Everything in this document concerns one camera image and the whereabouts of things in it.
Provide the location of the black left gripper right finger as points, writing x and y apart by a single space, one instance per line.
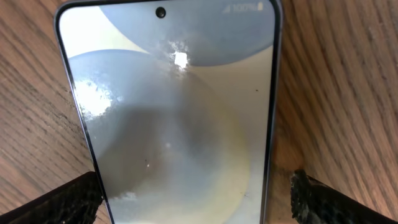
313 202

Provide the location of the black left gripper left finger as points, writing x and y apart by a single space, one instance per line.
77 202

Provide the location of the blue screen smartphone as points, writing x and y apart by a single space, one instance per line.
177 101

